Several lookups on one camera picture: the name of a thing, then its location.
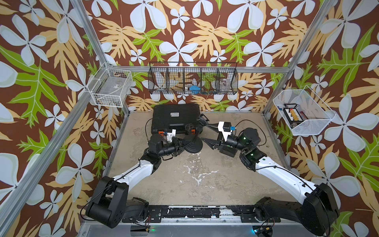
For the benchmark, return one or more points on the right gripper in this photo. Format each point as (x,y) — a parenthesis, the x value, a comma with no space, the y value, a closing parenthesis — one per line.
(221,142)

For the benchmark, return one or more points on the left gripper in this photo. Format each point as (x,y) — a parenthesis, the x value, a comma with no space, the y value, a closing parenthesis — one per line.
(177,149)

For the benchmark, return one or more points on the black round base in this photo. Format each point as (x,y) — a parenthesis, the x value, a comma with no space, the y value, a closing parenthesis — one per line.
(195,146)

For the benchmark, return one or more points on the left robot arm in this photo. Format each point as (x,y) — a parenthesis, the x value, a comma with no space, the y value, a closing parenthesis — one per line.
(110,205)

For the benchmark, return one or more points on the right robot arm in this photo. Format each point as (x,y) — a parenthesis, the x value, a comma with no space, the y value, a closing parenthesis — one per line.
(314,207)

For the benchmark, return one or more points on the black phone holder plate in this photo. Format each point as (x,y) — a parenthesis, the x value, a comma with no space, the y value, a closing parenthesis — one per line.
(228,151)

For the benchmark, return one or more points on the black plastic tool case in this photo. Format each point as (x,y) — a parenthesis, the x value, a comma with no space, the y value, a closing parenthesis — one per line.
(175,116)

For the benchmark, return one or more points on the blue object in basket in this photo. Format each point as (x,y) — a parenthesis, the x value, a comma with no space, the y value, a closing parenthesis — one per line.
(195,89)

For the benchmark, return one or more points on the screw box in basket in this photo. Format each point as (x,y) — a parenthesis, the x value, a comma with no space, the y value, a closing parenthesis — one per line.
(293,113)

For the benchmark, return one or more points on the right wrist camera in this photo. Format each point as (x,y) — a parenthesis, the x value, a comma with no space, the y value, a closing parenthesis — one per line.
(226,129)

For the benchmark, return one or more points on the black wire basket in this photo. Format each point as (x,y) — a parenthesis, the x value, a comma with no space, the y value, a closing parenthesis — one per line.
(177,77)

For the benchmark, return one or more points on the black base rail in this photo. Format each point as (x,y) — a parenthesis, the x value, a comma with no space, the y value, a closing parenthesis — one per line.
(160,213)

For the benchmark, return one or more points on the white wire basket left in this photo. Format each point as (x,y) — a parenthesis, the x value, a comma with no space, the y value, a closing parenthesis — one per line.
(109,87)

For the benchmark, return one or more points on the white wire basket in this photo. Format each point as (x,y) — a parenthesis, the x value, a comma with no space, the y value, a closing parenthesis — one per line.
(109,87)
(304,111)

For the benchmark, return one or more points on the white wire basket right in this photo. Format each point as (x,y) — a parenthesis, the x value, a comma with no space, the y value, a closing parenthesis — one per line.
(304,111)

